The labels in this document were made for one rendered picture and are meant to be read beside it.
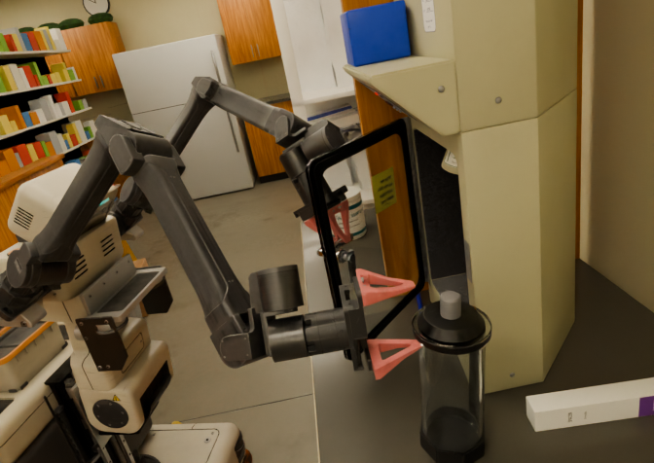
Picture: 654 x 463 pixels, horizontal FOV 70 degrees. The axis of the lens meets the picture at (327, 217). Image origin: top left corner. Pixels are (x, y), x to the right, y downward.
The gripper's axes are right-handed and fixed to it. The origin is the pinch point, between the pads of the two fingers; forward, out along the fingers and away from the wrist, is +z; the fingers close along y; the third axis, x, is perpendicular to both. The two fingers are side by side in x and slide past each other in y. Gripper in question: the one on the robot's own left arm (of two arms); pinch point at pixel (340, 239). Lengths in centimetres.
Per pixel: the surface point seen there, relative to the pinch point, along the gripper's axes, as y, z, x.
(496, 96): -38.6, -9.4, -2.2
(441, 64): -36.3, -16.7, 2.8
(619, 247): -28, 33, -49
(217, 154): 393, -114, -262
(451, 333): -26.4, 15.0, 15.5
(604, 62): -40, -5, -53
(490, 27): -42.3, -17.6, -1.9
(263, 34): 310, -208, -342
